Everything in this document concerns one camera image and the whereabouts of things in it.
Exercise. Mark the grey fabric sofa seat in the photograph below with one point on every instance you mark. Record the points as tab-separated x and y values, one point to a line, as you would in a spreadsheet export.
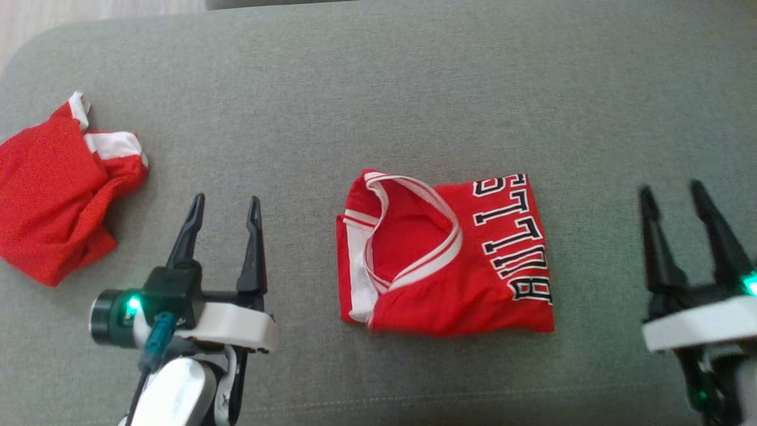
414	89

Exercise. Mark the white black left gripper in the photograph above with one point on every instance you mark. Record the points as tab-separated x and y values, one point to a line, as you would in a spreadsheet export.
230	325

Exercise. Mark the grey fabric sofa chaise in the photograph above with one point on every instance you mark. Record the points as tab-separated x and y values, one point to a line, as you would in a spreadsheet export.
278	4

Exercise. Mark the dark left wrist camera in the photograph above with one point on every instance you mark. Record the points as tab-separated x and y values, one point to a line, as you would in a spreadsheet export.
109	316

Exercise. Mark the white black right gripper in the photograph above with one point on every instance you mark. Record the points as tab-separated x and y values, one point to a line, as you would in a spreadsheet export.
698	325

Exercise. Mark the red basketball jersey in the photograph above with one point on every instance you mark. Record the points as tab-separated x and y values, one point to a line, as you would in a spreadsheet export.
473	296

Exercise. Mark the red shorts with white trim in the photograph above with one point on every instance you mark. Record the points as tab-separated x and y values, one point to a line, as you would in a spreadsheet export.
47	195

